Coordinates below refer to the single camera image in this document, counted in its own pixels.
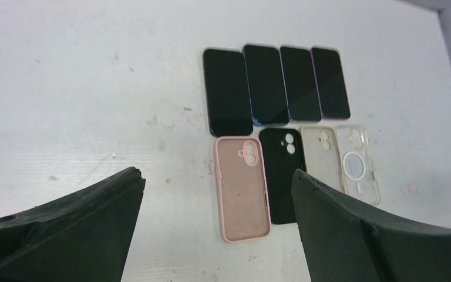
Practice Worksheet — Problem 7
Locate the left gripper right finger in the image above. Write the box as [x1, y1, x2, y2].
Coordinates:
[291, 170, 451, 281]

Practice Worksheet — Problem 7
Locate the clear phone case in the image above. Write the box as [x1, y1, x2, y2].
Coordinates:
[334, 125, 381, 206]

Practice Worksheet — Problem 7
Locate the phone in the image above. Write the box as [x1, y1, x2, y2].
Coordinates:
[311, 47, 351, 120]
[203, 48, 253, 137]
[243, 44, 290, 126]

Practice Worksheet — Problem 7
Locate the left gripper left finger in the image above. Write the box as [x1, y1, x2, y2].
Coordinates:
[0, 167, 146, 281]

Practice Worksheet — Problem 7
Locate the black phone case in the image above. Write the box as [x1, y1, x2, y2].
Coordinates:
[259, 128, 306, 225]

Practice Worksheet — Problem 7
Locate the black smartphone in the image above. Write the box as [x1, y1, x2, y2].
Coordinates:
[280, 46, 322, 122]

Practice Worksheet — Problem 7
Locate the beige phone case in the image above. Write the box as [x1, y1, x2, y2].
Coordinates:
[300, 126, 345, 192]

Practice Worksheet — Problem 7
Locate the pink phone case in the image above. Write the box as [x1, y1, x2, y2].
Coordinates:
[214, 136, 271, 243]

